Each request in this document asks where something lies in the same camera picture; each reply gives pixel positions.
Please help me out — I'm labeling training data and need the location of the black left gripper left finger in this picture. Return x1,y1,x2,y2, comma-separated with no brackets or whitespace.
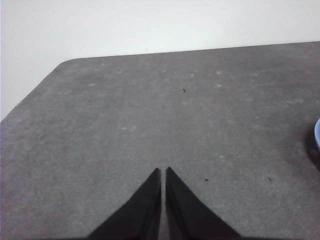
87,167,162,240

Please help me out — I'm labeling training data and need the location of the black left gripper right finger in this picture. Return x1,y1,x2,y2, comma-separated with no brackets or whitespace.
165,166,245,240

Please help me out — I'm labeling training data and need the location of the blue round plate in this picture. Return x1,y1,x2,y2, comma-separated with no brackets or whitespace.
314,117,320,151

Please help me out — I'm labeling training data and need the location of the dark grey table mat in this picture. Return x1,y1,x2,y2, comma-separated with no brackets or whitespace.
0,41,320,240

